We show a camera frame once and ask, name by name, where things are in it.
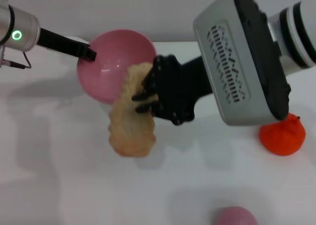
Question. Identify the pink round bread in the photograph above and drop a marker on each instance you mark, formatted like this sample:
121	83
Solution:
235	217

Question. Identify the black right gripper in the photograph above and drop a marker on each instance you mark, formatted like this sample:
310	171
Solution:
182	86

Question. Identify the orange red pear-shaped bread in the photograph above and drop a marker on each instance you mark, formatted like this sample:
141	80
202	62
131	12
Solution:
284	138

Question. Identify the orange striped bread roll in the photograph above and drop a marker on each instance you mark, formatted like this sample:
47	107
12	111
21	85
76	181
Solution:
130	128

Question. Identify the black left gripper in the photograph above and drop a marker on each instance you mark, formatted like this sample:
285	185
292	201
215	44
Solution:
61	44

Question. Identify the pink plastic bowl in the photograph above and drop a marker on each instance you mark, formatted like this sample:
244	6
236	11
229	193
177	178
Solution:
108	69

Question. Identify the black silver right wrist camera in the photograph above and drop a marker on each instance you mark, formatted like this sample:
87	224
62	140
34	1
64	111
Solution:
237	61

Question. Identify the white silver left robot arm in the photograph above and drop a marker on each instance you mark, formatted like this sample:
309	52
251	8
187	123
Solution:
17	29

